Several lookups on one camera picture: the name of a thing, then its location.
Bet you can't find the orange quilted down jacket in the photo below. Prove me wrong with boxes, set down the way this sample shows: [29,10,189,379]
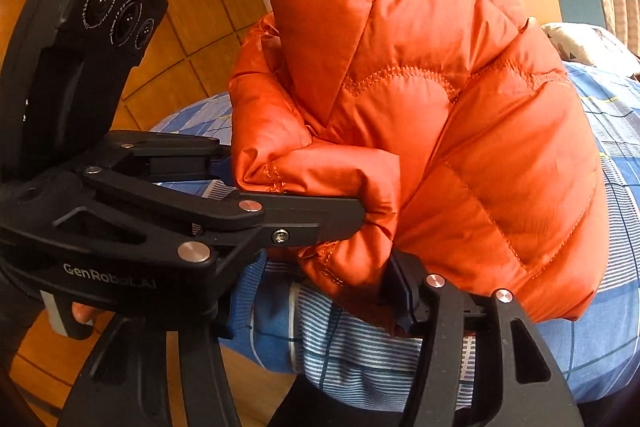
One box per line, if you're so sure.
[229,0,608,329]

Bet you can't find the white printed pillow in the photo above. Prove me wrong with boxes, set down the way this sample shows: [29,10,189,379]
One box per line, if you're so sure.
[542,23,640,80]

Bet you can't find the person's left hand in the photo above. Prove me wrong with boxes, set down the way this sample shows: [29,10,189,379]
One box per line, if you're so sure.
[72,303,104,325]

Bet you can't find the blue plaid bed sheet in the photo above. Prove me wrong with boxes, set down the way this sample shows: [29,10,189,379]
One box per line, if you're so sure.
[150,60,640,413]

